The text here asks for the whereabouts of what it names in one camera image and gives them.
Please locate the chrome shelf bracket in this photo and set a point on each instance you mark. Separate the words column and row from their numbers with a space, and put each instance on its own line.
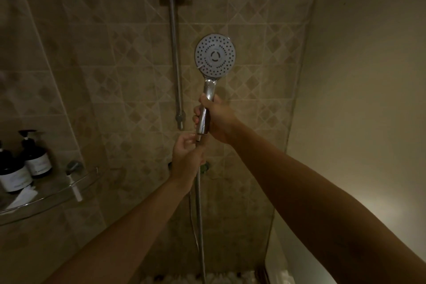
column 73, row 167

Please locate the person's right forearm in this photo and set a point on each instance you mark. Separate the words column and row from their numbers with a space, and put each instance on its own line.
column 326, row 207

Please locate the white sachet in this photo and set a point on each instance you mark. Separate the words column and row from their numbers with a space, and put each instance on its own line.
column 23, row 195

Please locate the dark pump bottle white label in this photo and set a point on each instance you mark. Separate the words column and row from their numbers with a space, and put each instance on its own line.
column 35, row 155
column 11, row 174

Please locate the chrome shower rail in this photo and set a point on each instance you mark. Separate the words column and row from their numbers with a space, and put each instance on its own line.
column 174, row 44

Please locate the person's right hand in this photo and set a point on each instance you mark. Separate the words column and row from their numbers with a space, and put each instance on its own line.
column 219, row 120

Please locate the person's left thumb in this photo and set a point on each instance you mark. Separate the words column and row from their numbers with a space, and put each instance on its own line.
column 186, row 138

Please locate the glass corner shelf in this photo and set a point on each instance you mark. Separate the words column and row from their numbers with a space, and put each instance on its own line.
column 46, row 194

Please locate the chrome handheld shower head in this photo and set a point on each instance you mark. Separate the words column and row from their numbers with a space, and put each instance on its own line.
column 213, row 57

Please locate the person's right thumb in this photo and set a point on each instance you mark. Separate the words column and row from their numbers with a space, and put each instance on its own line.
column 208, row 100

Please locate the person's left hand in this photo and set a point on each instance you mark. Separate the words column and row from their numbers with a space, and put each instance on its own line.
column 184, row 160

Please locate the person's left forearm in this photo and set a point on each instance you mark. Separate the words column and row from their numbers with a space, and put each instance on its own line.
column 123, row 234

